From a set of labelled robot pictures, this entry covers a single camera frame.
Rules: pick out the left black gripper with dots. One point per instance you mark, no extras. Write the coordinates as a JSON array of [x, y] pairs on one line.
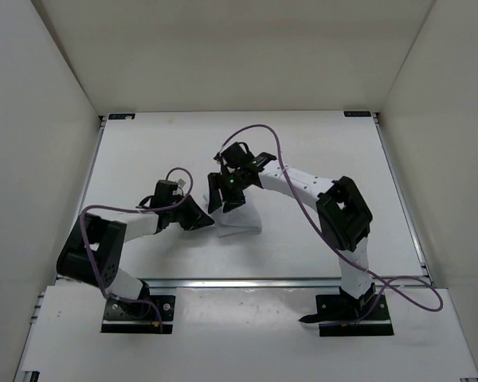
[[198, 218]]

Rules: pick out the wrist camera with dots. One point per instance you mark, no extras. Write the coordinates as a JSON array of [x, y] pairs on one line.
[[238, 156], [166, 193]]

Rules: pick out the left blue table label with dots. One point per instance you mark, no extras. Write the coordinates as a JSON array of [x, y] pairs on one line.
[[121, 116]]

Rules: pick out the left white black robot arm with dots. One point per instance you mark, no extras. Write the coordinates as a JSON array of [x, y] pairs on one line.
[[104, 237]]

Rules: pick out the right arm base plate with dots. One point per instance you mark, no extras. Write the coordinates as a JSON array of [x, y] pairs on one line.
[[335, 317]]

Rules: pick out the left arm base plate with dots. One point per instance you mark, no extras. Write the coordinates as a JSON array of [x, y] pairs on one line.
[[119, 317]]

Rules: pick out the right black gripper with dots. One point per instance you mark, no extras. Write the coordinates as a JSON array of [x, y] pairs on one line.
[[217, 182]]

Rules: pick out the right blue table label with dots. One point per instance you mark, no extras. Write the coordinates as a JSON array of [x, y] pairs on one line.
[[357, 114]]

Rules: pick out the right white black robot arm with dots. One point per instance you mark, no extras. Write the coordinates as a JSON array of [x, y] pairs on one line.
[[344, 217]]

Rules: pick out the blue table label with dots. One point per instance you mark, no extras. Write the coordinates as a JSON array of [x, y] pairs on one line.
[[357, 114], [121, 116]]

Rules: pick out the white skirt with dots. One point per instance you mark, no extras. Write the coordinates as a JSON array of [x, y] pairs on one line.
[[244, 219]]

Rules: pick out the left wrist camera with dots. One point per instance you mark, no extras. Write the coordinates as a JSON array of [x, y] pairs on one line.
[[166, 193]]

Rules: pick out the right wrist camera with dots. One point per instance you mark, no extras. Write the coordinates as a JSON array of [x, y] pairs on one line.
[[238, 156]]

